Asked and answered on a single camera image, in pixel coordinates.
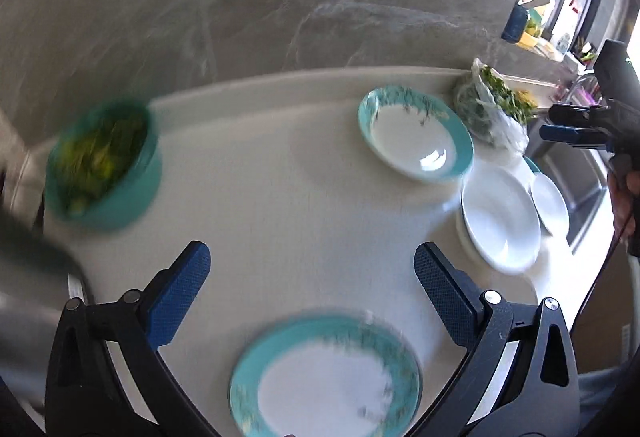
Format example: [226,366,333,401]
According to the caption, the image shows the person's right hand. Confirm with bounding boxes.
[607,167,640,259]

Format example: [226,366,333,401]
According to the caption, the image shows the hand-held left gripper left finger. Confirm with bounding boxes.
[45,241,221,437]

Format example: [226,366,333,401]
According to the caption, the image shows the steel rice cooker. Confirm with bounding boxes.
[0,207,96,418]

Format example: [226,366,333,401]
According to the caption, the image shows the blue cup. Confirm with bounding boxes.
[501,4,531,44]

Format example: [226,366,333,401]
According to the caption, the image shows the large white bowl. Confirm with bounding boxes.
[456,164,542,275]

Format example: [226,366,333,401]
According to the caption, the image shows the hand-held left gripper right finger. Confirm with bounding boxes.
[414,242,581,437]

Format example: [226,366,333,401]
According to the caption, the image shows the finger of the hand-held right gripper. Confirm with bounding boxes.
[547,103,613,128]
[539,124,613,150]

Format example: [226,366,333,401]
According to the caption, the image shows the steel sink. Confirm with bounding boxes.
[537,137,621,249]

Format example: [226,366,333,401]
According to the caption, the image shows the small white bowl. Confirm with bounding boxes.
[530,171,571,238]

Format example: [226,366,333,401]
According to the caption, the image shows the leafy greens in green basin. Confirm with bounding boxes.
[55,114,149,212]

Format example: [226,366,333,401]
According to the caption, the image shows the person's grey trousers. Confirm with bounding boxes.
[577,366,632,437]

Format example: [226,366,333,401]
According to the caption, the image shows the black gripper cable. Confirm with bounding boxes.
[575,217,632,318]

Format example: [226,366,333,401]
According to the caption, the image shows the green plastic basin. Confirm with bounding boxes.
[44,99,163,232]

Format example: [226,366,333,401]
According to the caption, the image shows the teal floral plate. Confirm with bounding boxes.
[358,86,474,182]
[229,314,423,437]

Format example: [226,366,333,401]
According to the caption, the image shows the plastic bag of greens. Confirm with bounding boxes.
[452,58,538,158]

